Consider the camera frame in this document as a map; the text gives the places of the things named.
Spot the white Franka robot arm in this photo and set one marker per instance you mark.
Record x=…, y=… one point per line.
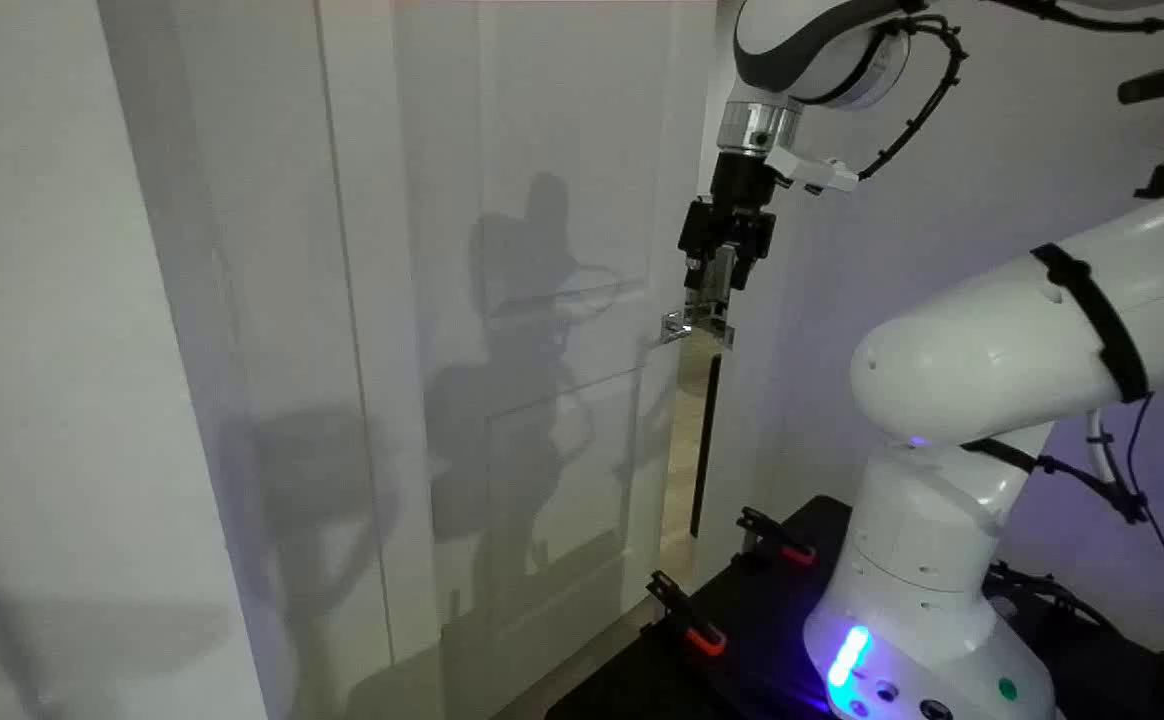
x=1004, y=353

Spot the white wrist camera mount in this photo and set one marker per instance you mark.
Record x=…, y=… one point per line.
x=809, y=170

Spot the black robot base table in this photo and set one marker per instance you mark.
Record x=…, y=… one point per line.
x=752, y=642

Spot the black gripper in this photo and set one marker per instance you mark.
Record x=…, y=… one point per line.
x=747, y=186

